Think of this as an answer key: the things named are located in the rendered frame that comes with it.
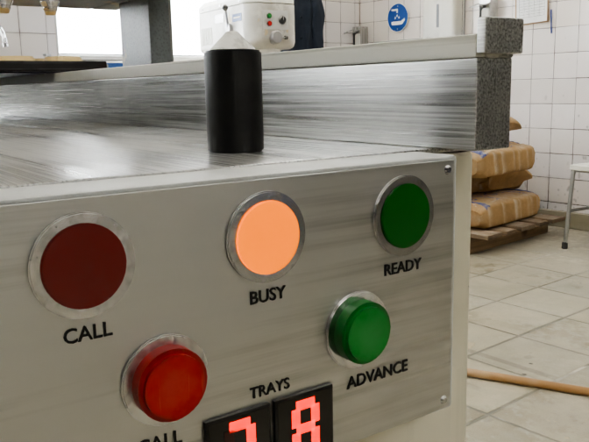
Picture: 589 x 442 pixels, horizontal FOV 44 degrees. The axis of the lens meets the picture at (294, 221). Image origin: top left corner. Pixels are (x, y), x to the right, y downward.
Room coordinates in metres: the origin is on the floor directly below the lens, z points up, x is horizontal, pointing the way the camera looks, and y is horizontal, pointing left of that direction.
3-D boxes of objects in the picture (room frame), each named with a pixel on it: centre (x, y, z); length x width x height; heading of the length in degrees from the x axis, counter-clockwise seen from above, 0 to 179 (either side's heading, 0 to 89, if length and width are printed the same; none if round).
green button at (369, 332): (0.33, -0.03, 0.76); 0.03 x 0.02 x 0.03; 125
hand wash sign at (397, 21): (5.42, -0.78, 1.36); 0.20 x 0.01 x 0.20; 40
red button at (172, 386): (0.28, 0.05, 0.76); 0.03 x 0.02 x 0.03; 125
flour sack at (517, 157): (4.12, -1.05, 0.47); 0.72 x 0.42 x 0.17; 135
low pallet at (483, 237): (4.34, -0.88, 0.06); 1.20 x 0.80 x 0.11; 42
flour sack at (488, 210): (4.12, -1.09, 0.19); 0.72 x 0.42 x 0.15; 134
